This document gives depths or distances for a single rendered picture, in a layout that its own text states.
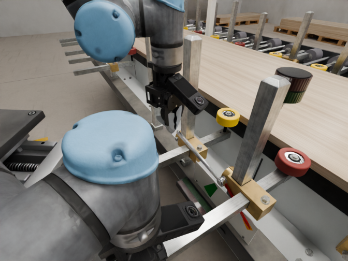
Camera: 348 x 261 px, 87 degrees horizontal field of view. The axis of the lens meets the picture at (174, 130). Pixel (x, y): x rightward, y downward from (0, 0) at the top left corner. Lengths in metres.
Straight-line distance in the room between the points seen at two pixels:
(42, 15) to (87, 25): 7.66
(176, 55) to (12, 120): 0.39
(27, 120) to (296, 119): 0.78
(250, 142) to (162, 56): 0.27
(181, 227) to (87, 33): 0.30
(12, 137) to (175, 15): 0.40
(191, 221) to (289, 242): 0.50
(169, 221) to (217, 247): 1.07
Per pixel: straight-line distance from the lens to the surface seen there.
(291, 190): 0.74
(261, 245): 0.65
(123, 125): 0.16
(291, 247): 0.78
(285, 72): 0.40
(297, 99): 0.41
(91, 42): 0.29
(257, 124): 0.40
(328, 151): 0.68
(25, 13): 7.98
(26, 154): 0.52
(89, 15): 0.28
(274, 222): 0.80
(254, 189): 0.52
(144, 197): 0.18
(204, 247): 1.36
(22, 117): 0.53
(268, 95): 0.37
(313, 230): 0.79
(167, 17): 0.42
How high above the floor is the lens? 1.27
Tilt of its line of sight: 38 degrees down
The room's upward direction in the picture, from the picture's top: straight up
